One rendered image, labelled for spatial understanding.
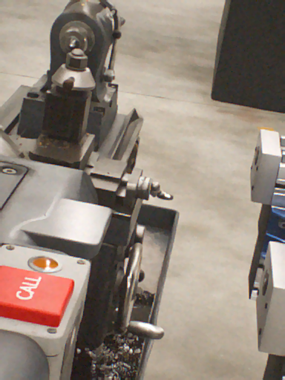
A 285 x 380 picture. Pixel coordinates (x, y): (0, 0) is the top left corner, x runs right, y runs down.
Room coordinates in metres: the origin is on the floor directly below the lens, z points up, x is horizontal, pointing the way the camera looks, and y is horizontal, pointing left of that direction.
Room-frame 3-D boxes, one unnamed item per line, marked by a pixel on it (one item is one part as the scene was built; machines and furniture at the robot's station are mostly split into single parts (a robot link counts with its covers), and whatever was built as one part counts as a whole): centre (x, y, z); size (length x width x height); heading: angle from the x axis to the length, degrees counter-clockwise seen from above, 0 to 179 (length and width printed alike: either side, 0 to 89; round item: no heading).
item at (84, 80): (1.73, 0.19, 1.13); 0.08 x 0.08 x 0.03
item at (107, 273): (1.76, 0.04, 0.75); 0.27 x 0.10 x 0.23; 178
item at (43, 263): (0.72, 0.08, 1.26); 0.02 x 0.02 x 0.01
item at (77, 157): (1.70, 0.19, 0.99); 0.20 x 0.10 x 0.05; 178
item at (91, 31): (2.31, 0.25, 1.01); 0.30 x 0.20 x 0.29; 178
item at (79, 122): (1.73, 0.20, 1.07); 0.07 x 0.07 x 0.10; 88
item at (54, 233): (0.82, 0.08, 1.24); 0.09 x 0.08 x 0.03; 178
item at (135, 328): (1.65, -0.02, 0.69); 0.08 x 0.03 x 0.03; 88
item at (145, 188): (1.72, 0.01, 0.95); 0.07 x 0.04 x 0.04; 88
